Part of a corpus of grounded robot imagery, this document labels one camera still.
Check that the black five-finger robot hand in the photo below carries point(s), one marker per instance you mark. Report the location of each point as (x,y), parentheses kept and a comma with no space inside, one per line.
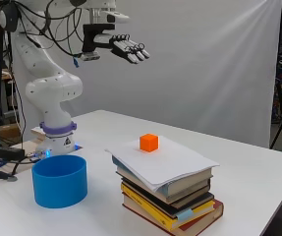
(127,47)

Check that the white seven-joint robot arm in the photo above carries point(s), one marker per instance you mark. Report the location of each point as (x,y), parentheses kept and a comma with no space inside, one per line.
(53,87)

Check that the white backdrop sheet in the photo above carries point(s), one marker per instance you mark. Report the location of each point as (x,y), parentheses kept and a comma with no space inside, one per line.
(196,65)

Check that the orange cube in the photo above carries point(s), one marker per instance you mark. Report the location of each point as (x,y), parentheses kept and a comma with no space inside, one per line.
(148,143)

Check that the white paper sheet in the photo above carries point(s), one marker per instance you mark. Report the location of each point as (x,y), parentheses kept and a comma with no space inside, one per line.
(166,160)

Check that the brown cardboard crate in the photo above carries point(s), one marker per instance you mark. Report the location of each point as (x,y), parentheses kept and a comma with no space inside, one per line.
(8,131)

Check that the blue round tub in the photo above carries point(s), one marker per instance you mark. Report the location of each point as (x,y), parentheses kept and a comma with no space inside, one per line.
(60,182)

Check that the black power adapter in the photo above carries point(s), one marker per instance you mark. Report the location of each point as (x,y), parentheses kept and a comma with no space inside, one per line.
(9,153)

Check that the grey-cover book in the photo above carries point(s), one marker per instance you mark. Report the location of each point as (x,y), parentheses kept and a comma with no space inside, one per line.
(189,194)

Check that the yellow-cover book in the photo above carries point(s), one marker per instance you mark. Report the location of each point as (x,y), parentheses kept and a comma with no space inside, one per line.
(153,211)

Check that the black-cover book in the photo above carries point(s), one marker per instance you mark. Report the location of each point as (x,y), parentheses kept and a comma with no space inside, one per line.
(193,204)

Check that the red-cover book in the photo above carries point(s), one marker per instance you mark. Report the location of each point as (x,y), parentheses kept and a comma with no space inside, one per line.
(206,221)

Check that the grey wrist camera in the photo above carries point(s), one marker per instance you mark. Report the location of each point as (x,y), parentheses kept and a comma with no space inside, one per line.
(89,56)

